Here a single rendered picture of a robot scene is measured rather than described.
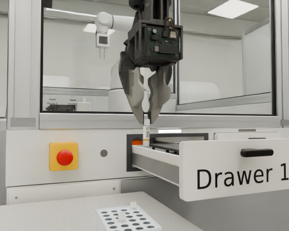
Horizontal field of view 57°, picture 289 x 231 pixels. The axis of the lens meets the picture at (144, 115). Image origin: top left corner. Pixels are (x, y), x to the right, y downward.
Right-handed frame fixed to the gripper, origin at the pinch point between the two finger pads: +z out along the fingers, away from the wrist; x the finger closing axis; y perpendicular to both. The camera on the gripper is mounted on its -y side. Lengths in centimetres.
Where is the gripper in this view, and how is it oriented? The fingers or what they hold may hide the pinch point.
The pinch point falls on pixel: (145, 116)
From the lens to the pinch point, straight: 45.9
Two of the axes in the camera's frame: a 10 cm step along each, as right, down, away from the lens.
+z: -0.1, 10.0, -0.3
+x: 9.4, 0.1, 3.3
